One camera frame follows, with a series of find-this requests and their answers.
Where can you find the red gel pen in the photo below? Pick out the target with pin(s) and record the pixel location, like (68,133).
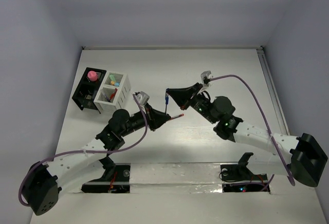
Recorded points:
(112,96)

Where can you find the white slatted organizer container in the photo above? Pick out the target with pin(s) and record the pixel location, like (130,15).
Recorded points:
(124,91)

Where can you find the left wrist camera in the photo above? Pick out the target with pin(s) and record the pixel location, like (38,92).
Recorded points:
(141,98)

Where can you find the green highlighter marker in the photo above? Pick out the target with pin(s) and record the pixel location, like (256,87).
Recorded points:
(112,77)

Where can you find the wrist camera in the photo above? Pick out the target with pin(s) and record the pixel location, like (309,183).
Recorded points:
(206,77)
(141,98)

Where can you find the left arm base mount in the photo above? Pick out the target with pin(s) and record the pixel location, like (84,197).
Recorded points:
(118,183)

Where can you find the blue gel pen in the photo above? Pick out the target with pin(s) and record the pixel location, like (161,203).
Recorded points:
(166,104)

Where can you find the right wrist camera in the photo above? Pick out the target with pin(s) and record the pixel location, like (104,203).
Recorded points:
(206,77)

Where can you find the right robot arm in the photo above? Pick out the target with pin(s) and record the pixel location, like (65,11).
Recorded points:
(300,157)

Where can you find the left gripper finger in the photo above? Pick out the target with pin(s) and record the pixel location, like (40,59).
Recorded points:
(161,120)
(155,112)

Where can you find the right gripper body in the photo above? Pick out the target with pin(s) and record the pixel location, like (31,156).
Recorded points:
(201,105)

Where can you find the dark red ink pen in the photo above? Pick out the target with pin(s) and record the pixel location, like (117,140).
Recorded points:
(176,117)

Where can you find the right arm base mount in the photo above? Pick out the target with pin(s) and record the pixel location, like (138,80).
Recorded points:
(237,178)

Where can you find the black organizer container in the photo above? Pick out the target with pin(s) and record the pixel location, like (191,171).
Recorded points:
(87,89)

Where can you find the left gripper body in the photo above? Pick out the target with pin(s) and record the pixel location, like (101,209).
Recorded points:
(150,120)

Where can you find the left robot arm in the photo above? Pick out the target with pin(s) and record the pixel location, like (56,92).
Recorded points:
(47,180)

